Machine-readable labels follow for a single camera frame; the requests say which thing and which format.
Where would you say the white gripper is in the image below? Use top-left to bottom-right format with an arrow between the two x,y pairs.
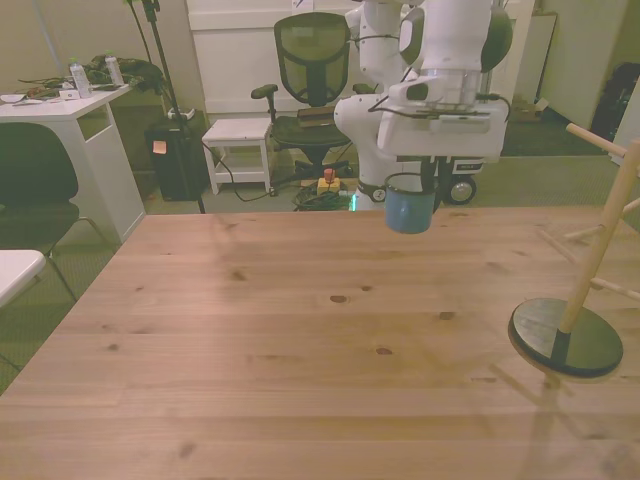
377,105 -> 505,212

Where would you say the blue enamel mug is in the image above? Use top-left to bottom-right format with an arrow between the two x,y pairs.
383,171 -> 437,236

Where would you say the wooden mug tree black base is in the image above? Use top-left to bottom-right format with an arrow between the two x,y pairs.
508,123 -> 640,385

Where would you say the yellow emergency stop button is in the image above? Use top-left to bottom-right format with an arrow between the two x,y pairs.
316,168 -> 344,198

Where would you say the cardboard box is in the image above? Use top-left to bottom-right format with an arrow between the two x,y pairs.
509,96 -> 552,124

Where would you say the dark floor mat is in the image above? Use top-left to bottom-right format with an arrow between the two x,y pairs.
499,116 -> 619,159

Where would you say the brown flat box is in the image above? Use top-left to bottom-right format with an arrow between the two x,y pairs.
296,105 -> 337,129

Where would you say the black mesh office chair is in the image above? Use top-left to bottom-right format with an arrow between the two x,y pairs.
249,12 -> 376,192

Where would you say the white leaning board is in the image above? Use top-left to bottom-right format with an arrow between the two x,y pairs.
514,10 -> 561,105

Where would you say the black bag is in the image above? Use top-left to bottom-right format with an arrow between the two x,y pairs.
590,61 -> 640,147

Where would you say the white wooden stool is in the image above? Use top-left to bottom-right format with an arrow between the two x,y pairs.
201,117 -> 276,197

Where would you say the black computer tower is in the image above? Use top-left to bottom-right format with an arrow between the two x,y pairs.
144,111 -> 209,203

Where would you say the black tripod stand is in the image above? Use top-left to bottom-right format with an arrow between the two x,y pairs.
122,0 -> 207,215

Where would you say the camouflage cloth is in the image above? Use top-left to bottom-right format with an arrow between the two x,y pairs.
81,55 -> 167,95

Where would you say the white desk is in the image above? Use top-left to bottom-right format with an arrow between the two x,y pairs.
0,83 -> 148,246

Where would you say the clear plastic bottle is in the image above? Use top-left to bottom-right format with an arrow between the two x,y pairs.
68,56 -> 93,99
104,49 -> 124,88

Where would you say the black plastic chair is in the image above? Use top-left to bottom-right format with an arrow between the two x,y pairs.
0,121 -> 109,302

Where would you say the pile of floor cables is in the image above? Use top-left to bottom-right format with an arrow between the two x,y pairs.
291,187 -> 354,213

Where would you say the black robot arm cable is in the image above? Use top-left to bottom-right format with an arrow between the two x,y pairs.
347,31 -> 513,125

